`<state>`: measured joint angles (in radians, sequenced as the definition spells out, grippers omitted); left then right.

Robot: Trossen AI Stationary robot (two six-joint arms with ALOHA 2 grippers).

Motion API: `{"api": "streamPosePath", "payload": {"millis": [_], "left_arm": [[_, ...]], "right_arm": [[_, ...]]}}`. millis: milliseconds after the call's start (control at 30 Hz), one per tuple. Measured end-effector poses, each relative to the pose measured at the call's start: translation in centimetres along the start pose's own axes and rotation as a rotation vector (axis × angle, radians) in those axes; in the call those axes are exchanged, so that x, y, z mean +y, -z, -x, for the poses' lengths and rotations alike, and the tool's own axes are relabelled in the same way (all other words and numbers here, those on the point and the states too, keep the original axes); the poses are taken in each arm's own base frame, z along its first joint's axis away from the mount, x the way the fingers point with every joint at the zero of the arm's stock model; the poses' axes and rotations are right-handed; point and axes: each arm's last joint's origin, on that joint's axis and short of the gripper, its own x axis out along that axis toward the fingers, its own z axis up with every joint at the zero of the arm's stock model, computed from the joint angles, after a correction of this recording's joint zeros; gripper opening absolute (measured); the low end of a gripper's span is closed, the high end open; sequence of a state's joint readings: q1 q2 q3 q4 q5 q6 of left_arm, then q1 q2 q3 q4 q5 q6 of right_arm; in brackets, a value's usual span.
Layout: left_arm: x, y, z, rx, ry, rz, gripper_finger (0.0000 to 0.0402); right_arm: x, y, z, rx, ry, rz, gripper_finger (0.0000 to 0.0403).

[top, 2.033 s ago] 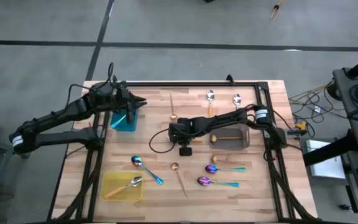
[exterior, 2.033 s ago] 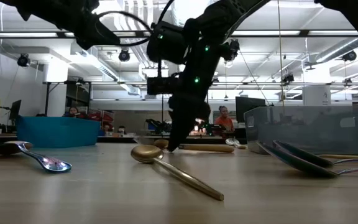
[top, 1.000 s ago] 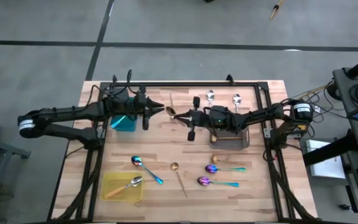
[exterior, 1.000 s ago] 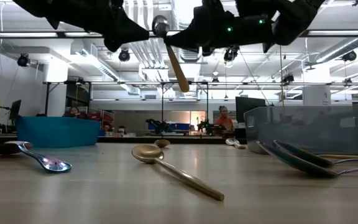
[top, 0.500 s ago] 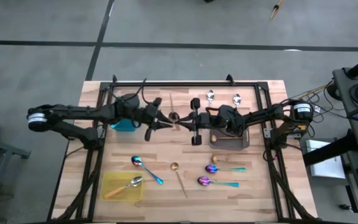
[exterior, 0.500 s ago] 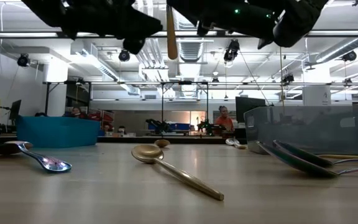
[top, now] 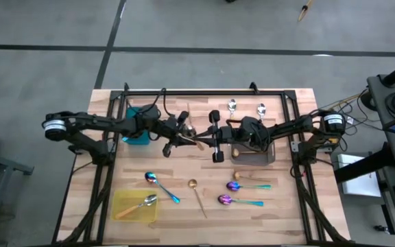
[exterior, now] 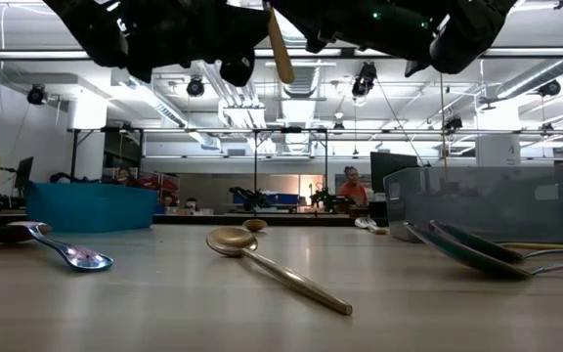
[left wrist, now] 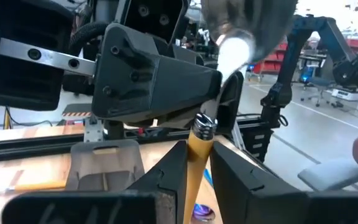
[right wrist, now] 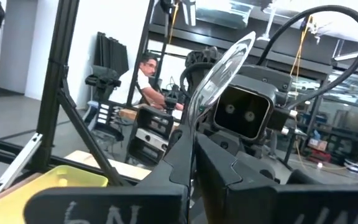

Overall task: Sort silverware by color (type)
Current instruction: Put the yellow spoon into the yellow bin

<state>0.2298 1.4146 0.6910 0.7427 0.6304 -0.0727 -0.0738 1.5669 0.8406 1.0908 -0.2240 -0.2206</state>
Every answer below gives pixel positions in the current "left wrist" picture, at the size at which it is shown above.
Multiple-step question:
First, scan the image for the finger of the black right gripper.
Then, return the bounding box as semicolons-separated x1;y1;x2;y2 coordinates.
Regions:
91;23;223;124
214;70;246;135

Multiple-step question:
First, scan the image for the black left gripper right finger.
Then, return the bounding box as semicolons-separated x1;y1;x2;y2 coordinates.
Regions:
209;141;358;224

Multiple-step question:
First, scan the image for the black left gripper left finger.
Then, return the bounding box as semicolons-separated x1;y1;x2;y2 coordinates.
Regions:
1;139;188;224

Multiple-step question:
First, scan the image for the iridescent rainbow spoon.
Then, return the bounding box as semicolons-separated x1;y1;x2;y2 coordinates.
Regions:
191;169;217;222

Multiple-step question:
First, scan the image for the silver spoon wooden handle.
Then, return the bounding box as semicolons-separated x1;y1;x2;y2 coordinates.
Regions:
0;181;67;202
182;0;298;224

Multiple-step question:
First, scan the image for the red shelving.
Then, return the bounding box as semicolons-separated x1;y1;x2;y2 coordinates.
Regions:
253;40;291;75

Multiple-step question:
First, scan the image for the hazard striped floor plate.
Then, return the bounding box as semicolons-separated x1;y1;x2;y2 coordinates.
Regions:
61;103;93;118

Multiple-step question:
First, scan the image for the grey plastic bin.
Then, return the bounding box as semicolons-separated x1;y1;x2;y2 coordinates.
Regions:
65;139;146;191

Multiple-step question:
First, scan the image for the grey chair armrest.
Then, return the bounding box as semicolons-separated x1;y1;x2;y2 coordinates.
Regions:
296;157;358;192

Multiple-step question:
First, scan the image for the blue office chair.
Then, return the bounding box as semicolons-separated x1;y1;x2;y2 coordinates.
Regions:
300;67;332;108

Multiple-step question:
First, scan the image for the black aluminium table frame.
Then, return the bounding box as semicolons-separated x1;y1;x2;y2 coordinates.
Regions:
0;116;281;164

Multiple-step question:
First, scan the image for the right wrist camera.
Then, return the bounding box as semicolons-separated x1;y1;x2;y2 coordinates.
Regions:
116;0;190;44

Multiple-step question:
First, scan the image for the grey metal bracket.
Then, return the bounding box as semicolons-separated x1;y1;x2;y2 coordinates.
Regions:
83;118;104;143

